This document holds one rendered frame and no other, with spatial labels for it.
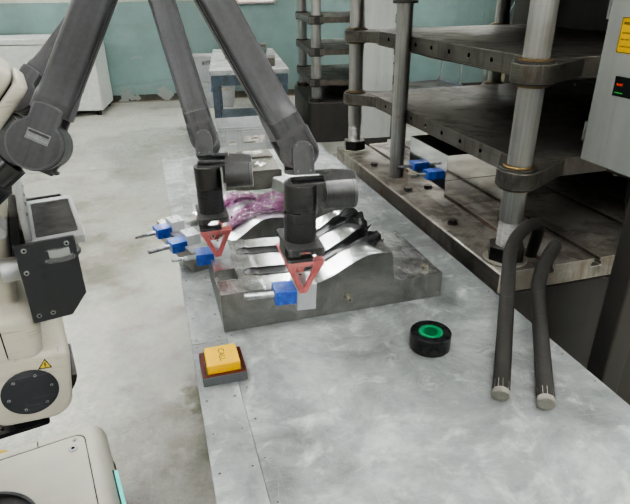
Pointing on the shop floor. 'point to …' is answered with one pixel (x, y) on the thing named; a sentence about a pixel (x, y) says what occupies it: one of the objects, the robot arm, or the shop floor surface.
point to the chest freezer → (96, 93)
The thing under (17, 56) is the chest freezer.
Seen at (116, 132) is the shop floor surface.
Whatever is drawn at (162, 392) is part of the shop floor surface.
